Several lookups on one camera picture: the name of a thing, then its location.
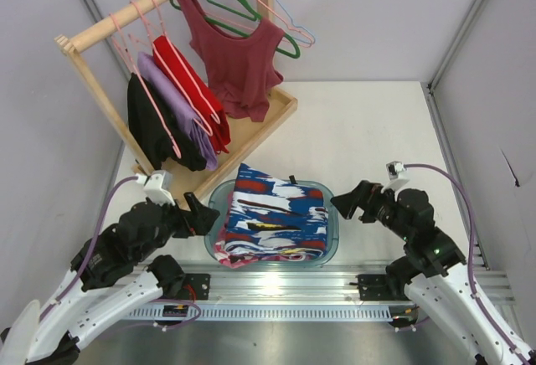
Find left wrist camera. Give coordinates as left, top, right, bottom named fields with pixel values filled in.
left=135, top=170, right=177, bottom=206

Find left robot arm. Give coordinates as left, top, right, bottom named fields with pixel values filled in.
left=1, top=193, right=219, bottom=364

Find teal plastic basket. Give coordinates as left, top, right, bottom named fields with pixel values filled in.
left=204, top=180, right=339, bottom=271

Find white slotted cable duct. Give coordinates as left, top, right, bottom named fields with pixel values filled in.
left=125, top=303, right=393, bottom=322

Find pink hanger with red garment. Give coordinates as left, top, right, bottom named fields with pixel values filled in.
left=151, top=0, right=223, bottom=132

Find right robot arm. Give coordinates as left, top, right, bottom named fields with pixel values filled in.
left=331, top=180, right=535, bottom=364

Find black garment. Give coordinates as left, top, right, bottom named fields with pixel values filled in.
left=127, top=72, right=206, bottom=171

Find purple garment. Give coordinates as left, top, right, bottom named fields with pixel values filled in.
left=137, top=52, right=218, bottom=171

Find wooden clothes rack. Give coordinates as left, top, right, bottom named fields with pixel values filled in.
left=55, top=0, right=298, bottom=205

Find blue patterned trousers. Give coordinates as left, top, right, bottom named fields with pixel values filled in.
left=214, top=163, right=328, bottom=261

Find red garment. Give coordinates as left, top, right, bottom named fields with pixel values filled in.
left=152, top=35, right=231, bottom=154

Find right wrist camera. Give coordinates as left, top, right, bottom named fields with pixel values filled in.
left=382, top=161, right=410, bottom=193

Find maroon tank top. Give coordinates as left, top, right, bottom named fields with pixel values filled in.
left=177, top=0, right=285, bottom=122

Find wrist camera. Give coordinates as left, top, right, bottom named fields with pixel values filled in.
left=135, top=170, right=177, bottom=206
left=382, top=161, right=410, bottom=193

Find pink hanger with purple garment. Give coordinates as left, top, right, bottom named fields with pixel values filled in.
left=130, top=0, right=219, bottom=136

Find aluminium mounting rail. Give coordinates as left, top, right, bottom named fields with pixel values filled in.
left=116, top=259, right=516, bottom=306

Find pink hanger with black garment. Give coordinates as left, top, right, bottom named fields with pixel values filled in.
left=109, top=13, right=182, bottom=159

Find pink empty wire hanger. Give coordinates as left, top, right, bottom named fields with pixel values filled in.
left=196, top=0, right=314, bottom=49

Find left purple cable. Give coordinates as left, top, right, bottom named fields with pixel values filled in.
left=39, top=175, right=142, bottom=320

